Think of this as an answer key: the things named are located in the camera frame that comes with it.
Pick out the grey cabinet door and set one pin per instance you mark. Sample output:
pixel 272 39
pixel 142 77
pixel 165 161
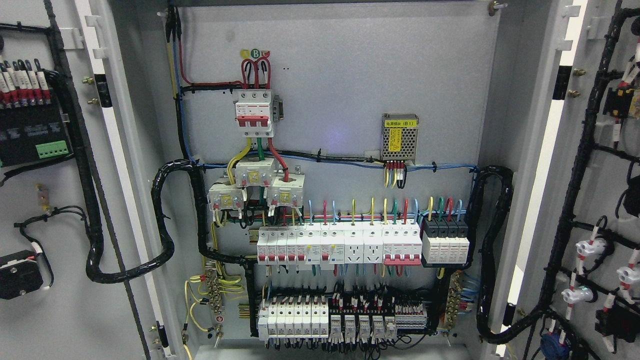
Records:
pixel 75 319
pixel 543 174

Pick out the white current transformer group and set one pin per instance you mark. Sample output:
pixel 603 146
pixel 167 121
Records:
pixel 251 175

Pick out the white breaker row left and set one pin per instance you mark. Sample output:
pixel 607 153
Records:
pixel 301 245

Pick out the white breaker row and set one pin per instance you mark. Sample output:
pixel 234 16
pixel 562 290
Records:
pixel 293 318
pixel 301 245

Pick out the white socket module row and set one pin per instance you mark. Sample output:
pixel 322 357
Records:
pixel 363 243

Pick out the metal mesh power supply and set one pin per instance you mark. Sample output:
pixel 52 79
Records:
pixel 399 136

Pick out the black white surge protector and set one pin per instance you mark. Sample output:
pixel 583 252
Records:
pixel 445 243

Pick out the white lower breaker row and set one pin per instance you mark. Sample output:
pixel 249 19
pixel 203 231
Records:
pixel 293 318

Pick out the black digital power meter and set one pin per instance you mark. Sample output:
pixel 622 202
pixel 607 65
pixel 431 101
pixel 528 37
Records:
pixel 33 133

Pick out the main red handle breaker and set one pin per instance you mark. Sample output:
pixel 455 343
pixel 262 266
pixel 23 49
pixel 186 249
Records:
pixel 254 113

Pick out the red handle circuit breaker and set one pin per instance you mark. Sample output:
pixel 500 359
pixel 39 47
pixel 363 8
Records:
pixel 401 244

